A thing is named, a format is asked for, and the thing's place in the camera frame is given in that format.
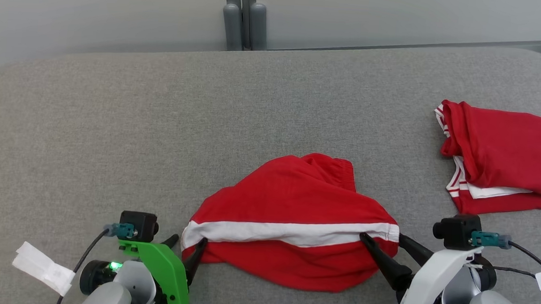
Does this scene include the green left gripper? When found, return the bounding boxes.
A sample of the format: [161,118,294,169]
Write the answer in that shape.
[114,230,209,304]

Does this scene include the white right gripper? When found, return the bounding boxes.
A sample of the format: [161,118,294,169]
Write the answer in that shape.
[355,230,485,304]

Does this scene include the red shorts with white stripe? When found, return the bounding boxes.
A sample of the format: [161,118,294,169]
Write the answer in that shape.
[178,145,405,297]

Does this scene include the red basketball jersey number 23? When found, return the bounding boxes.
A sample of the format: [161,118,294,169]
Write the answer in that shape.
[428,99,541,220]

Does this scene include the grey fabric sofa seat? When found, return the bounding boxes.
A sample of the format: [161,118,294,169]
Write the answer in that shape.
[0,16,541,304]

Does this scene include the teal left camera connector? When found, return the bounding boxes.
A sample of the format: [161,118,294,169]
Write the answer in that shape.
[103,222,136,240]

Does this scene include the teal camera connector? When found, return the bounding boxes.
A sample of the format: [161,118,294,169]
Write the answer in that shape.
[103,222,136,240]
[470,231,513,251]

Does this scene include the teal right camera connector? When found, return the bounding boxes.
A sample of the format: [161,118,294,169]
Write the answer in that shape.
[470,231,513,251]

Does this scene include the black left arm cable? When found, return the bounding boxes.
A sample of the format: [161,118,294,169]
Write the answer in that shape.
[54,226,109,304]

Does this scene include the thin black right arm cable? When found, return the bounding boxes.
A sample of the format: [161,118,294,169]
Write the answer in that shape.
[493,266,541,278]

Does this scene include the white paper cable tag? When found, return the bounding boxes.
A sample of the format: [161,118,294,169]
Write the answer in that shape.
[10,240,78,297]

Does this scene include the grey partition post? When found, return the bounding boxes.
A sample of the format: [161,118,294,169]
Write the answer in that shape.
[237,0,270,53]
[220,0,246,53]

